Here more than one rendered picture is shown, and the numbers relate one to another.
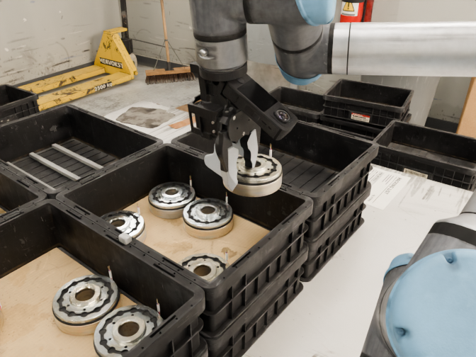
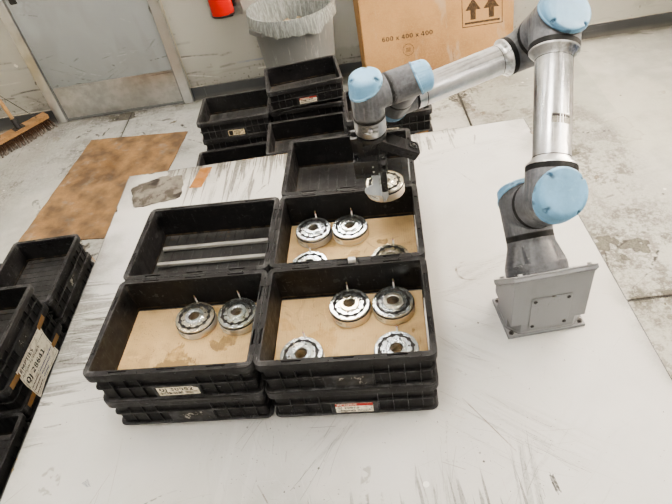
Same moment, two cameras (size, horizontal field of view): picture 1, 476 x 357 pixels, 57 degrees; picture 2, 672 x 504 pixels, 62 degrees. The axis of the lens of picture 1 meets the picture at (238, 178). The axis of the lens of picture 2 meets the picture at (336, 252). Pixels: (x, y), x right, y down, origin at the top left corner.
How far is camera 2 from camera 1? 0.92 m
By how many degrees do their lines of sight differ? 26
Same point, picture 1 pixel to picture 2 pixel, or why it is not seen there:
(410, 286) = (542, 191)
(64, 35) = not seen: outside the picture
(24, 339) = (339, 343)
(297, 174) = not seen: hidden behind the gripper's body
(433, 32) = (464, 68)
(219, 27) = (379, 115)
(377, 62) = (443, 94)
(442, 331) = (559, 200)
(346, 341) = (463, 252)
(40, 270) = (293, 315)
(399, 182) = not seen: hidden behind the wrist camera
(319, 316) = (439, 250)
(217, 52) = (378, 128)
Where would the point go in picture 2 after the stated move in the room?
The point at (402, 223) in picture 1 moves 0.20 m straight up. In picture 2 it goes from (432, 172) to (430, 123)
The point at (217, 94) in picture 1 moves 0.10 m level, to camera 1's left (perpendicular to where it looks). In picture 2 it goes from (372, 150) to (339, 168)
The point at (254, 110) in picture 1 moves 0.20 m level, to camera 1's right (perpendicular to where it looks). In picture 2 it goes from (400, 149) to (459, 115)
